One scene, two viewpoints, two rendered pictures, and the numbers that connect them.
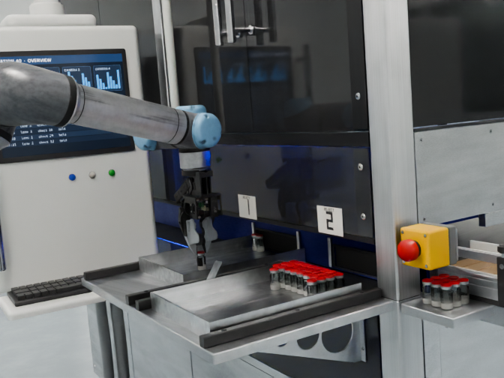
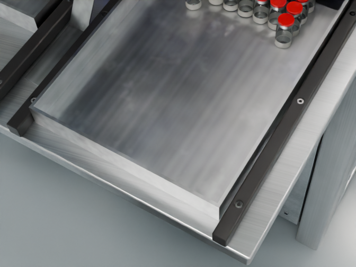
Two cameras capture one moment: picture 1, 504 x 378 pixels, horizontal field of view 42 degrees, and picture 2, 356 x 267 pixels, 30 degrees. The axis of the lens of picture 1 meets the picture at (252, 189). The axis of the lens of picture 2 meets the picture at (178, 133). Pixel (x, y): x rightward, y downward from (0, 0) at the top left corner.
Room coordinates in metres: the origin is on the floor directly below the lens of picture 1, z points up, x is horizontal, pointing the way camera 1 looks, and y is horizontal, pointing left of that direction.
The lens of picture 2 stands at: (0.84, 0.23, 1.56)
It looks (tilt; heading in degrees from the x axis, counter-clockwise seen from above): 59 degrees down; 338
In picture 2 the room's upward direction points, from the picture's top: 6 degrees counter-clockwise
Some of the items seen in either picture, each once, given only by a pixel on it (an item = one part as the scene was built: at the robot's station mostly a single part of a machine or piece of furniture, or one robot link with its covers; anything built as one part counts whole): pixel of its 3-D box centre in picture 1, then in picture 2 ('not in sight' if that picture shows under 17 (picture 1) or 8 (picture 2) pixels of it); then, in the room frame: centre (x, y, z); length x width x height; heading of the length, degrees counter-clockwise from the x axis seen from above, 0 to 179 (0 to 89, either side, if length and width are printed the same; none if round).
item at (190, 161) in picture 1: (196, 160); not in sight; (1.59, 0.13, 1.16); 0.08 x 0.08 x 0.05
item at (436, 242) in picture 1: (427, 245); not in sight; (1.20, -0.32, 1.00); 0.08 x 0.07 x 0.07; 122
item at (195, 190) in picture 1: (199, 193); not in sight; (1.59, 0.13, 1.08); 0.09 x 0.08 x 0.12; 31
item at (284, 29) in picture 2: (312, 291); (284, 30); (1.26, -0.10, 0.90); 0.02 x 0.02 x 0.05
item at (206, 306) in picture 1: (254, 295); (196, 59); (1.29, 0.01, 0.90); 0.34 x 0.26 x 0.04; 121
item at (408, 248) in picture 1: (409, 250); not in sight; (1.17, -0.28, 0.99); 0.04 x 0.04 x 0.04; 32
